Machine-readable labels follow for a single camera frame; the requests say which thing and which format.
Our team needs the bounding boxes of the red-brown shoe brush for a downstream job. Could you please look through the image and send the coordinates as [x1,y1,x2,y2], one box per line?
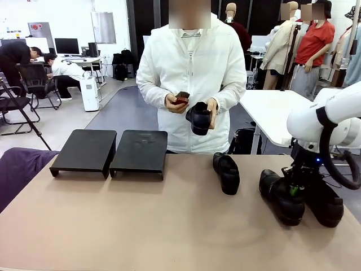
[174,91,189,106]

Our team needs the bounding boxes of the black bag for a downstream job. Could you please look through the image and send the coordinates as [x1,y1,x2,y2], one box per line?
[227,128,256,155]

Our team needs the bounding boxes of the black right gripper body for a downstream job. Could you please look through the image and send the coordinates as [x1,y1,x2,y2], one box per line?
[283,157,322,186]

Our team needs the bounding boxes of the white air purifier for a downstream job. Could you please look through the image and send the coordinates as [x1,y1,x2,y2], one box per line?
[79,72,100,112]

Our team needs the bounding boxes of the purple cushion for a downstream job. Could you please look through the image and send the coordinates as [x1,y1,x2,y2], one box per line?
[0,147,60,214]

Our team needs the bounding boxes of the person's right forearm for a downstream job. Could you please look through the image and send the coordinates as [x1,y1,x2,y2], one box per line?
[136,76,170,110]

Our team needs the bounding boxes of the metal wall panel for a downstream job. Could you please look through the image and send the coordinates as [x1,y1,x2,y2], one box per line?
[90,11,117,45]

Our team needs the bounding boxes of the mannequin in tan jacket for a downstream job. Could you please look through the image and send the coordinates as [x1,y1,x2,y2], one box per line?
[329,25,353,88]

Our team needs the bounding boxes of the mannequin in beige coat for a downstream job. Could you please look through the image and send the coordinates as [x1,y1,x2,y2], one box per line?
[259,1,301,90]

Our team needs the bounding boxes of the black computer monitor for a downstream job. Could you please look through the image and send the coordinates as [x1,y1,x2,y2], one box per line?
[54,38,80,56]

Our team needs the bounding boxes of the black leather shoe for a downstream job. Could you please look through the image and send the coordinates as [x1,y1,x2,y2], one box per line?
[212,152,241,196]
[304,180,345,228]
[258,168,306,226]
[185,101,213,136]

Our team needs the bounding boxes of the white table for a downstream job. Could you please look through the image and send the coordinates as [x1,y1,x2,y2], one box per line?
[239,89,350,155]

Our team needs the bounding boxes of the black mesh office chair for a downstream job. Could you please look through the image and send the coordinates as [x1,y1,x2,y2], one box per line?
[19,64,62,111]

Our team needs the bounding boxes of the person's right hand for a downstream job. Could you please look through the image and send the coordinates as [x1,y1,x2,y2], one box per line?
[165,93,190,115]

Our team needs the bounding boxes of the black metal shoe stand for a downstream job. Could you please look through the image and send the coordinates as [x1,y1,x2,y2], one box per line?
[109,129,169,181]
[49,129,118,180]

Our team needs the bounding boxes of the person's left forearm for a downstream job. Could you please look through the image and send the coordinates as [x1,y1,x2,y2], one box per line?
[217,76,248,113]

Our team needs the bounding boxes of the black backpack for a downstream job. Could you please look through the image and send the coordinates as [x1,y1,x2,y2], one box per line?
[120,48,135,66]
[114,64,129,81]

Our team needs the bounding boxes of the mannequin in red T-shirt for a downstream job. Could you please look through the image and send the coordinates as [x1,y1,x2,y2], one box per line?
[290,0,336,99]

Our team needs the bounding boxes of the person in white jacket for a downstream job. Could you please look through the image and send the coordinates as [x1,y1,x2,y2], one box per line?
[135,12,248,155]

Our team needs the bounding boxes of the light blue garment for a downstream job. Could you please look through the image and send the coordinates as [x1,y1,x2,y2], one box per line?
[342,28,361,88]

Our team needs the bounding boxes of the person in numbered white jersey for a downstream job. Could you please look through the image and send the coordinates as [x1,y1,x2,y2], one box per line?
[43,53,85,102]

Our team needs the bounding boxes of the person's left hand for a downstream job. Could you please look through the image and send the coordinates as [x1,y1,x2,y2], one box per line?
[206,97,219,130]

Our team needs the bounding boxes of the grey poster with red circle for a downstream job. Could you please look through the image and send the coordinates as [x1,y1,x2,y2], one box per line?
[27,21,55,49]

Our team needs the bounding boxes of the mannequin in dark red sweater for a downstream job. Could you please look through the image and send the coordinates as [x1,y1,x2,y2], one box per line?
[225,2,253,53]

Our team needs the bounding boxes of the person in dark clothes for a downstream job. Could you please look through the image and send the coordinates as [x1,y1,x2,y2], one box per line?
[0,42,43,98]

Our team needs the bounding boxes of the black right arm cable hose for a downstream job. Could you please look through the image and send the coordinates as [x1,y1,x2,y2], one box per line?
[315,106,361,190]

